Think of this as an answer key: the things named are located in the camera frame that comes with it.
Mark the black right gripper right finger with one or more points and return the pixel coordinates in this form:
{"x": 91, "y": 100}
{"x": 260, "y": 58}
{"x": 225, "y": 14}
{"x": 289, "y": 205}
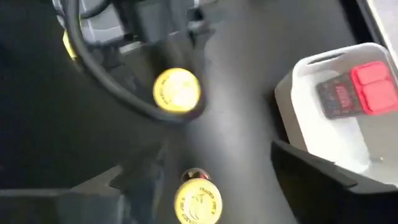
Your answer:
{"x": 342, "y": 205}

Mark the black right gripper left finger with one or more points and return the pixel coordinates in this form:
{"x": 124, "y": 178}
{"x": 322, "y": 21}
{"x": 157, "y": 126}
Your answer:
{"x": 77, "y": 207}

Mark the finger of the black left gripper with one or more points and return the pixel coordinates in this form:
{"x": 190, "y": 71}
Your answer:
{"x": 199, "y": 29}

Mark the red lid smoked paprika tin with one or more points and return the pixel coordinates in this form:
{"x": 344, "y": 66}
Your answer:
{"x": 373, "y": 90}

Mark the yellow lid dark spice jar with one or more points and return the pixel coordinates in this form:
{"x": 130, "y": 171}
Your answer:
{"x": 177, "y": 90}
{"x": 198, "y": 202}

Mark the white plastic storage bin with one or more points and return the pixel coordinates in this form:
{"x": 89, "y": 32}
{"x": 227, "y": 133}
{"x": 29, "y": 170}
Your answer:
{"x": 326, "y": 140}

